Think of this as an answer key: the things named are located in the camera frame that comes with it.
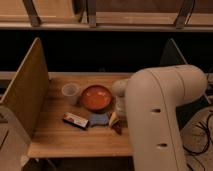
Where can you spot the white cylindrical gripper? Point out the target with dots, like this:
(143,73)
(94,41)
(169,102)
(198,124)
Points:
(120,106)

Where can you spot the dark red pepper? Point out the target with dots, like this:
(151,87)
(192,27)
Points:
(117,128)

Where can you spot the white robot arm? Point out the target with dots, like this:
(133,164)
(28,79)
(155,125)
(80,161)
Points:
(151,97)

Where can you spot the orange ceramic bowl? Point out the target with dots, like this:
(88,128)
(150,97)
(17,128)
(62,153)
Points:
(95,97)

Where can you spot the blue sponge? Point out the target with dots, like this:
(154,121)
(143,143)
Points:
(98,119)

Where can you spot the red and white box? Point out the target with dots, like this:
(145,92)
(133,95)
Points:
(75,120)

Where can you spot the clear plastic cup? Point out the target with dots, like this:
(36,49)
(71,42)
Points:
(71,91)

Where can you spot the right dark divider panel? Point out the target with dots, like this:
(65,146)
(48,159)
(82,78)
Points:
(172,55)

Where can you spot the left wooden divider panel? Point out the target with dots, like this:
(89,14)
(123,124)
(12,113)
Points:
(22,101)

